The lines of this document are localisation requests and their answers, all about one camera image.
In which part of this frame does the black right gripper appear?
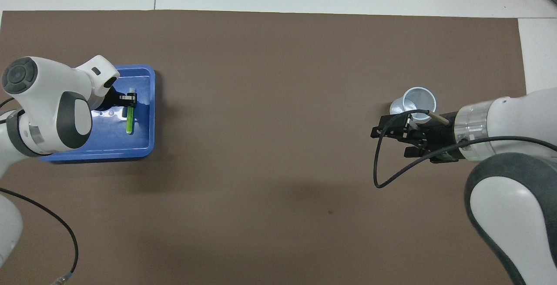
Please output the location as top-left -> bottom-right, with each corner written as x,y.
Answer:
370,112 -> 459,163

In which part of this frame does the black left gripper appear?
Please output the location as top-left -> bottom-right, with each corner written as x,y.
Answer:
93,86 -> 138,112

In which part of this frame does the green marker pen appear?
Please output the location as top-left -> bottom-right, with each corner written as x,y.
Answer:
125,87 -> 137,135

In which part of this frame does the blue plastic tray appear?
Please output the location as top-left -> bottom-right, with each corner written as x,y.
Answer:
38,64 -> 156,163

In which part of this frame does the translucent plastic cup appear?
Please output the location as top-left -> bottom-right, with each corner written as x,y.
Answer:
389,87 -> 437,125

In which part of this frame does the brown table mat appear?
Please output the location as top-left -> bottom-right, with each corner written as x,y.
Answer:
0,10 -> 548,285

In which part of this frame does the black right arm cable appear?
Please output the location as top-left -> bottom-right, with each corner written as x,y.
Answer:
373,109 -> 557,189

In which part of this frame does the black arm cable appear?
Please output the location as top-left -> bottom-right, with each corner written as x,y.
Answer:
0,187 -> 79,285
373,109 -> 557,189

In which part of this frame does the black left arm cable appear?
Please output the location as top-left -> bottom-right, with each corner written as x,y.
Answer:
0,187 -> 79,285

